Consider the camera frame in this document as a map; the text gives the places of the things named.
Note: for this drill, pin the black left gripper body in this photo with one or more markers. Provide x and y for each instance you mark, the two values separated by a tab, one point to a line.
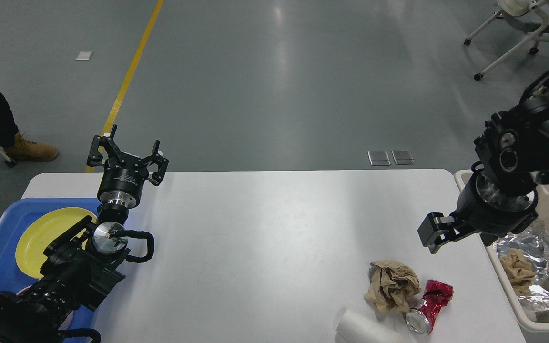
122	186

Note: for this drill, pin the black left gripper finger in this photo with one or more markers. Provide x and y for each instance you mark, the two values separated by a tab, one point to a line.
142	167
105	153

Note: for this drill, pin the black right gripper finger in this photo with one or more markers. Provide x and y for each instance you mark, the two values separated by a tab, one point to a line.
436	230
489	238

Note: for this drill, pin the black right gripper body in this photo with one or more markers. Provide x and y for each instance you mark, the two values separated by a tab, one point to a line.
484	206

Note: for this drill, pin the foil sheet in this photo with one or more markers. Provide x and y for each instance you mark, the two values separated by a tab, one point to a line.
534	242

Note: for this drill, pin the yellow plate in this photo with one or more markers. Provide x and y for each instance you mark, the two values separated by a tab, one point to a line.
40	233

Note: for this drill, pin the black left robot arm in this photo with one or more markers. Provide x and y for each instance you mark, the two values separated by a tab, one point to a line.
112	243

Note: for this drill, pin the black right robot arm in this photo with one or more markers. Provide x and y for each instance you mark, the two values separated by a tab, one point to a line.
513	159

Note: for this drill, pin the red wrapper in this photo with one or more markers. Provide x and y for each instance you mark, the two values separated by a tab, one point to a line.
437	295

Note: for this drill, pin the metal floor socket plates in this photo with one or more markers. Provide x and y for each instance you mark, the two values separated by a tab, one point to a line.
389	157

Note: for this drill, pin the metal can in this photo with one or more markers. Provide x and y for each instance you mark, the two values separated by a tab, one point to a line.
417	322

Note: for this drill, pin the white floor marker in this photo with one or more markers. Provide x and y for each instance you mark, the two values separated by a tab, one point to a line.
84	56

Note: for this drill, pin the white paper cup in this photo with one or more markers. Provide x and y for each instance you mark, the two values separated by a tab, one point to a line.
357	328

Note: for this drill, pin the blue plastic tray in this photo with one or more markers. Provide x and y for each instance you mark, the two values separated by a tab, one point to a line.
72	279

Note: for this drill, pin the office chair base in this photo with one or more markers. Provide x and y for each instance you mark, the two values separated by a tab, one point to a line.
528	16

